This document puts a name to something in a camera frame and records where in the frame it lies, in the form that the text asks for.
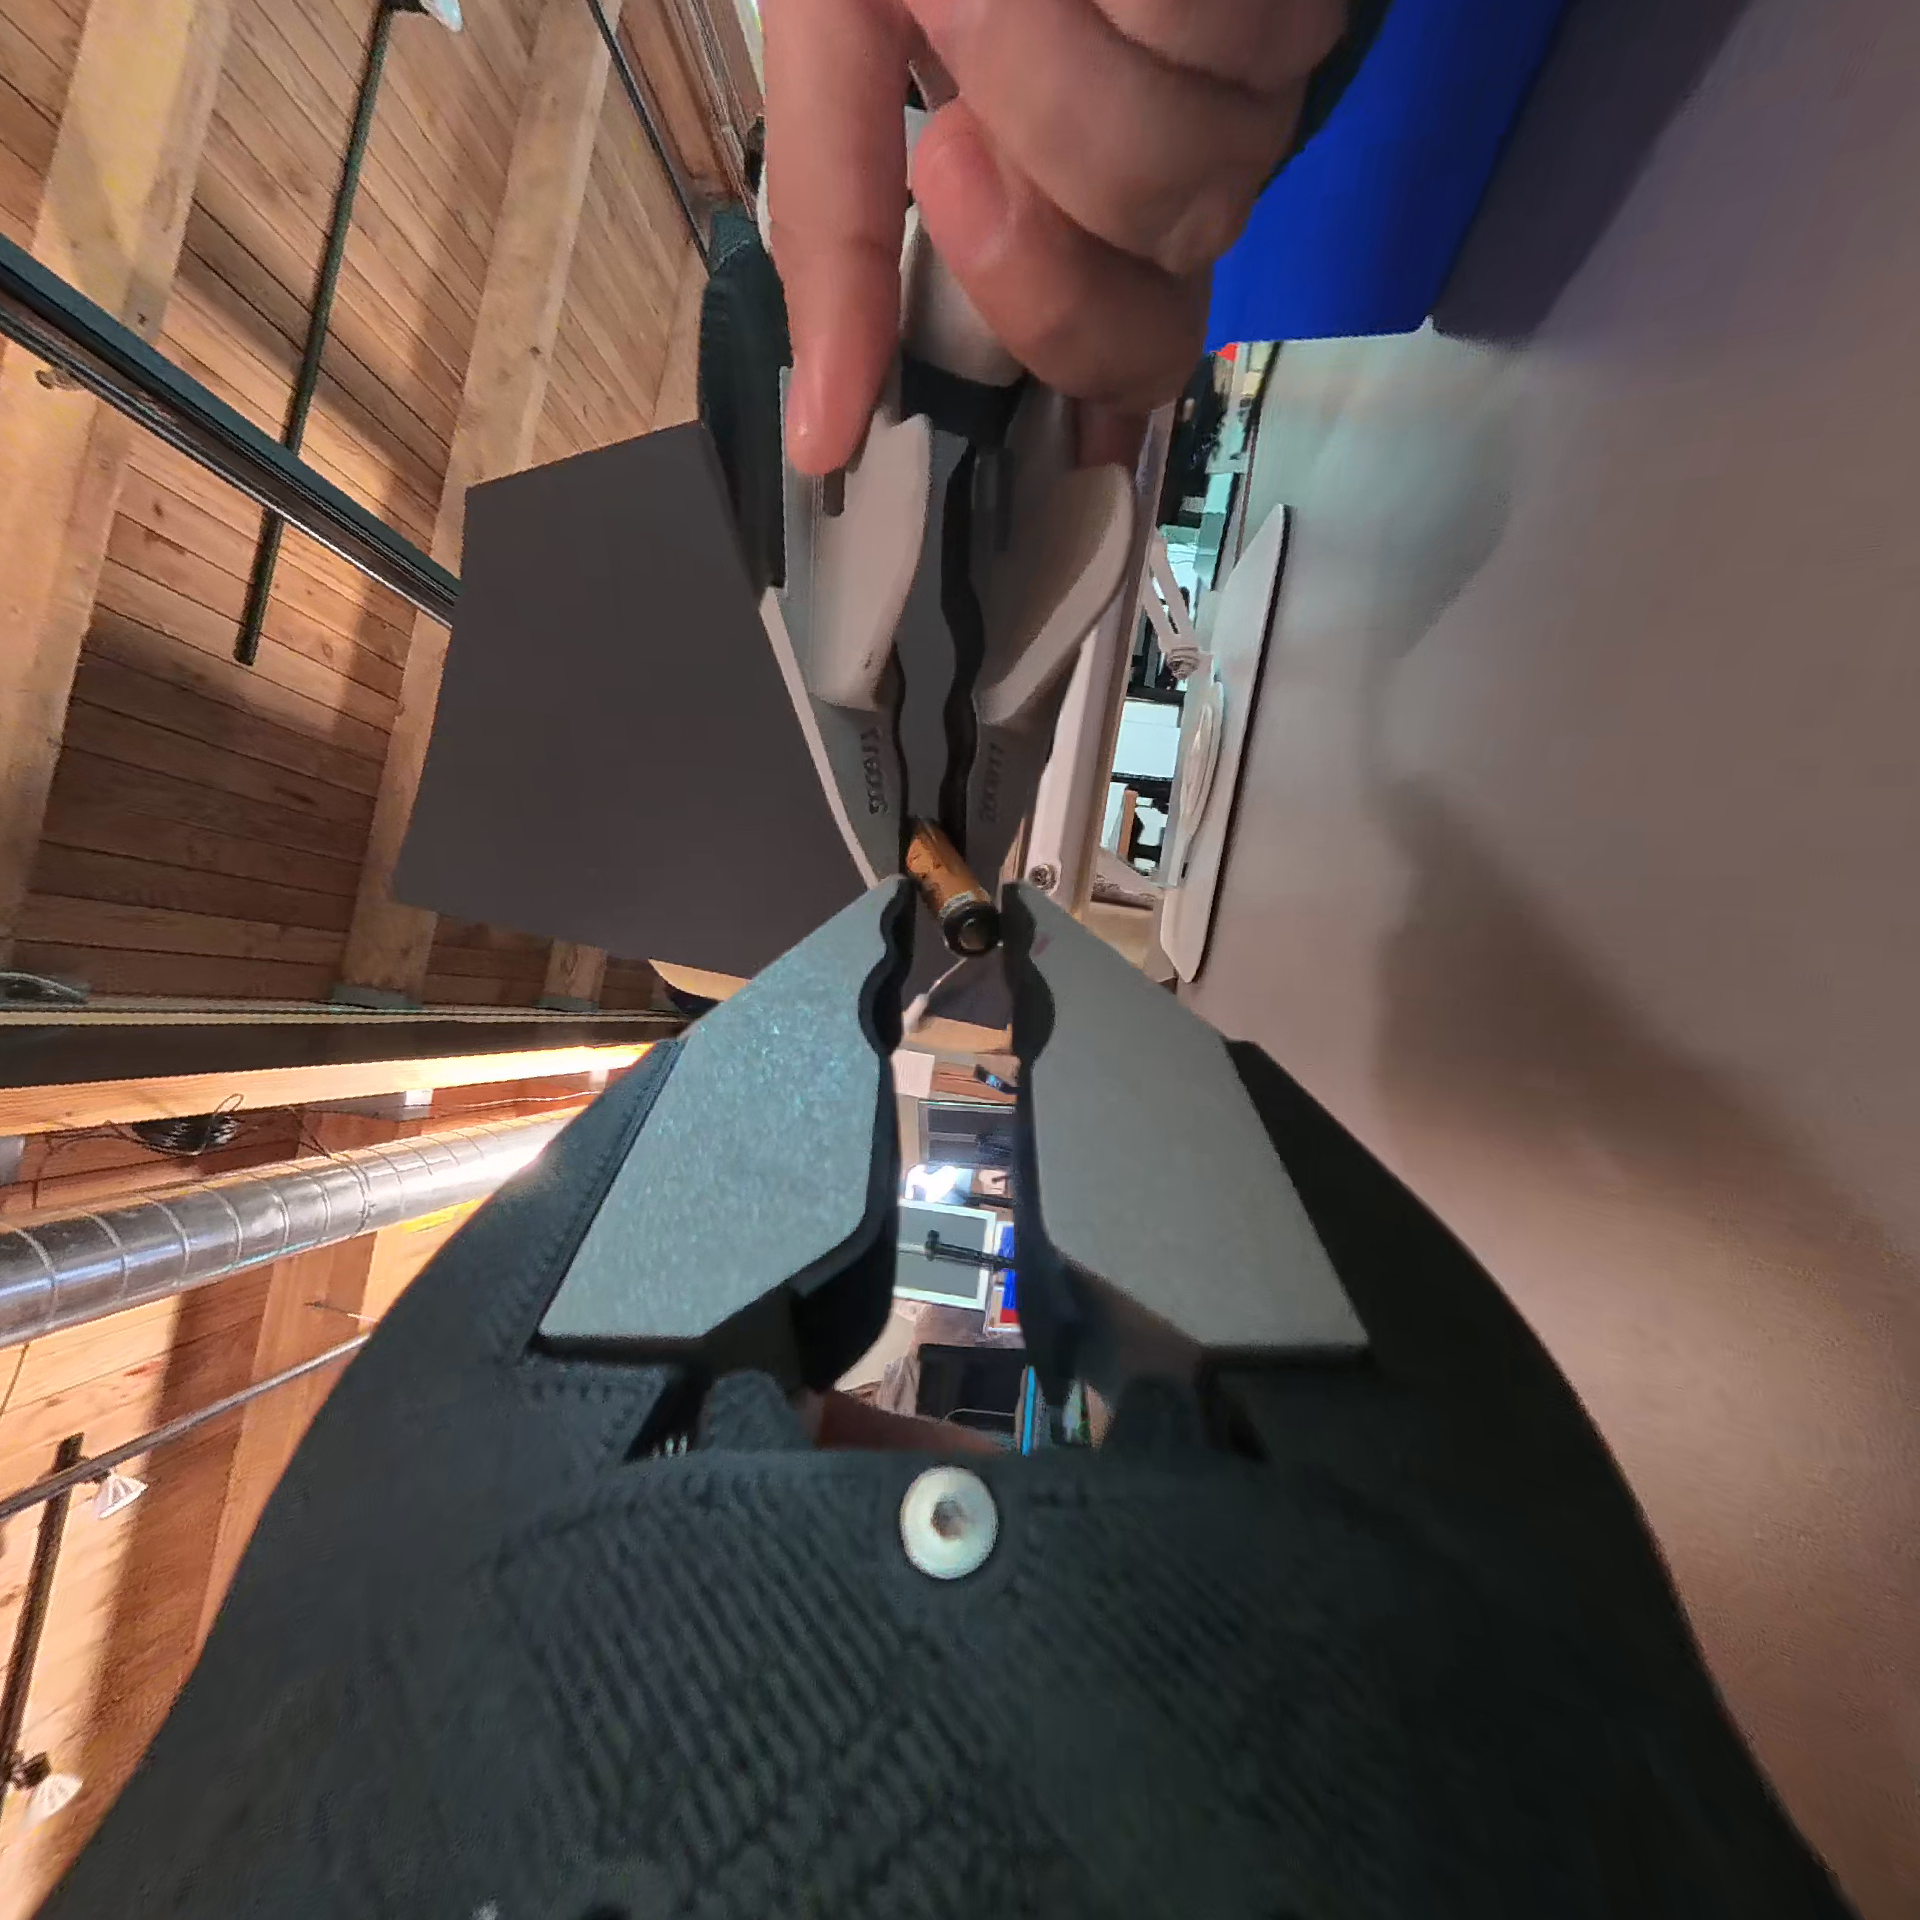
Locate black ceiling rail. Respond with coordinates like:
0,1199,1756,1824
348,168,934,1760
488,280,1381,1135
0,234,466,624

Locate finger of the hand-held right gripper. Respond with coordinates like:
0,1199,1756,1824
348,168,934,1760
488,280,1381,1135
765,407,968,856
955,407,1147,828

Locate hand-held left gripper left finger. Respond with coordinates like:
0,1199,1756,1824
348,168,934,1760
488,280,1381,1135
534,886,912,1373

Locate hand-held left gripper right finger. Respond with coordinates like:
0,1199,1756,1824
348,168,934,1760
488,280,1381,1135
999,886,1373,1396

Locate black computer monitor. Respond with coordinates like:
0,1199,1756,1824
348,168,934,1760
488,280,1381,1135
391,421,877,982

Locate person's right hand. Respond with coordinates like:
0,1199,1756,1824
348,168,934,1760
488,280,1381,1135
763,0,1357,488

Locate silver ventilation duct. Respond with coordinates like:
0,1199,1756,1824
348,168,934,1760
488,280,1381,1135
0,1104,618,1346

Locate blue plastic bin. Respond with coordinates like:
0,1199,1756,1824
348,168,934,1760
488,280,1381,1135
1199,0,1583,351

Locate copper black battery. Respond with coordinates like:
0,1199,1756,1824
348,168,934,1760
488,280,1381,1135
902,829,1011,960

